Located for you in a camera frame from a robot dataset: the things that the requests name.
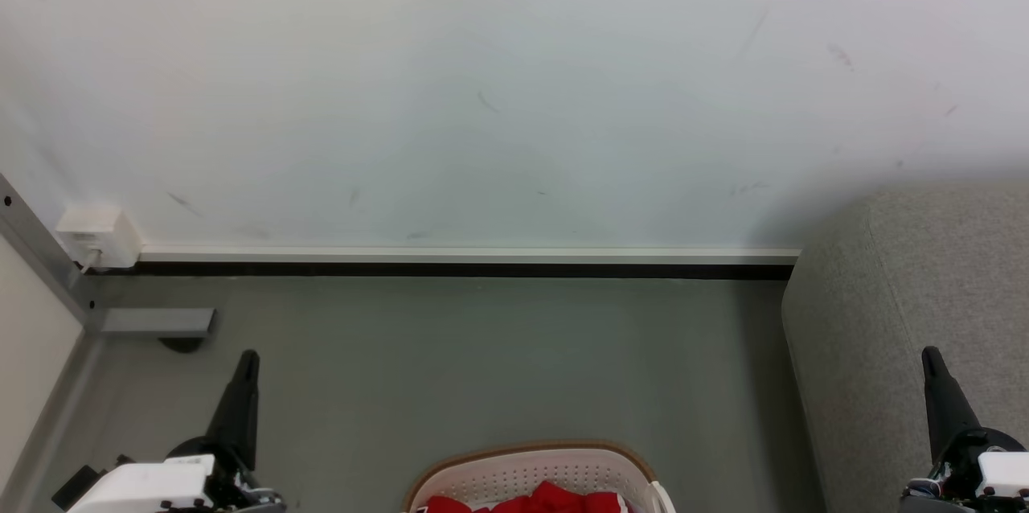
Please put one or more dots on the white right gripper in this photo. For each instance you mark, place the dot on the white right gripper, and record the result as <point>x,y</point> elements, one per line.
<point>1005,474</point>

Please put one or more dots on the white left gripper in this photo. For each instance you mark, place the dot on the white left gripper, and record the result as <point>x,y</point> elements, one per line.
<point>145,487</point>

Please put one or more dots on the red cloth garment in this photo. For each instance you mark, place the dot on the red cloth garment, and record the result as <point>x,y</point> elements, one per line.
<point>547,499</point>

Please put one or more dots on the grey fabric sofa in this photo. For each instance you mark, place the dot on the grey fabric sofa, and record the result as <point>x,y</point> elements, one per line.
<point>884,296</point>

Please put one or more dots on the grey metal foot bar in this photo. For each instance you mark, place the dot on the grey metal foot bar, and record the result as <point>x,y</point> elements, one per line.
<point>157,322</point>

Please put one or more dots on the white partition panel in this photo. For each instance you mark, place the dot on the white partition panel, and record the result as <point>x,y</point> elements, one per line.
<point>28,352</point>

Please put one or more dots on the white laundry basket brown rim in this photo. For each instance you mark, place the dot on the white laundry basket brown rim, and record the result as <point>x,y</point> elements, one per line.
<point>514,477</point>

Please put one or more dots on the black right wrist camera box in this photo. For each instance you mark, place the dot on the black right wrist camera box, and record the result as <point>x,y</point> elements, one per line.
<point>993,441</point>

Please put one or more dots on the black round frame foot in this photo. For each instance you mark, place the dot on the black round frame foot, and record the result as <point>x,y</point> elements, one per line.
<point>181,344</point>

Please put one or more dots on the white wall socket box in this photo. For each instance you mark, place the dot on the white wall socket box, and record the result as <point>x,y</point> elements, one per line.
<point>96,238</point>

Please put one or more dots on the grey metal frame post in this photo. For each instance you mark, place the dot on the grey metal frame post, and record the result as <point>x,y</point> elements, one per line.
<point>40,256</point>

